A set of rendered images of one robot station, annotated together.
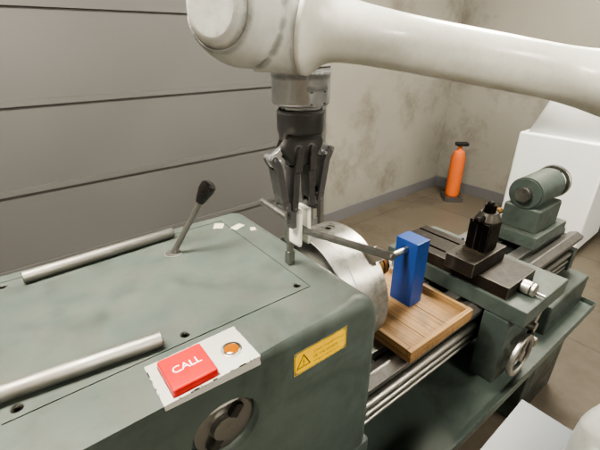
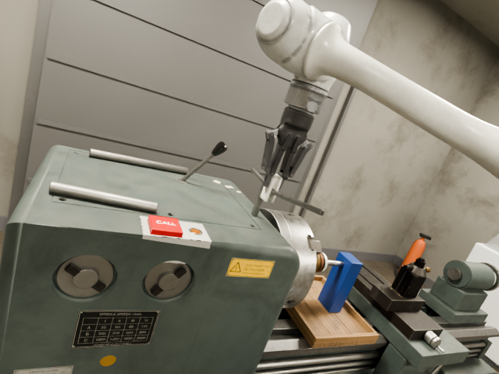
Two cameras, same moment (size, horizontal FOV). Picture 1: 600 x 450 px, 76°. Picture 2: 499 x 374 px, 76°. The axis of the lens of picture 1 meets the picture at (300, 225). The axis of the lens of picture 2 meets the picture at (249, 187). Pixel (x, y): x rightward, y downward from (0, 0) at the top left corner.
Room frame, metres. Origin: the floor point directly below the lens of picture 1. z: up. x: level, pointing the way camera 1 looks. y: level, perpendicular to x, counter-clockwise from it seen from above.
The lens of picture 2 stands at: (-0.17, -0.07, 1.54)
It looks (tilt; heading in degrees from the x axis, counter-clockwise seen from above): 15 degrees down; 9
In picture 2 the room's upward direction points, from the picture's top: 20 degrees clockwise
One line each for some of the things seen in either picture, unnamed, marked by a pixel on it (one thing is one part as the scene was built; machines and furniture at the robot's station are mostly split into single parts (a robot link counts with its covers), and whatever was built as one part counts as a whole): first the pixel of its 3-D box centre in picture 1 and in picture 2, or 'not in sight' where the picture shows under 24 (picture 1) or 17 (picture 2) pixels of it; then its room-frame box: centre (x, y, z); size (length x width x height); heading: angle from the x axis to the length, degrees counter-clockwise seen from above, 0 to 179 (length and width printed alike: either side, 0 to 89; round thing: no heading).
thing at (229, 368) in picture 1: (205, 376); (171, 240); (0.39, 0.13, 1.23); 0.13 x 0.08 x 0.06; 127
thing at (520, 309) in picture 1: (470, 267); (390, 309); (1.20, -0.63, 0.90); 0.53 x 0.30 x 0.06; 37
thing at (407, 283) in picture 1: (409, 269); (339, 282); (1.03, -0.34, 1.00); 0.08 x 0.06 x 0.23; 37
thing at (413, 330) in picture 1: (394, 304); (318, 305); (1.00, -0.30, 0.89); 0.36 x 0.30 x 0.04; 37
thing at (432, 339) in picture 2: (532, 289); (434, 341); (0.99, -0.73, 0.95); 0.07 x 0.04 x 0.04; 37
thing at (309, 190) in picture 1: (307, 175); (288, 156); (0.62, -0.01, 1.44); 0.04 x 0.01 x 0.11; 37
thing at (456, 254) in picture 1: (475, 255); (396, 297); (1.12, -0.59, 1.00); 0.20 x 0.10 x 0.05; 127
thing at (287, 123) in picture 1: (300, 136); (293, 128); (0.61, 0.00, 1.51); 0.08 x 0.07 x 0.09; 127
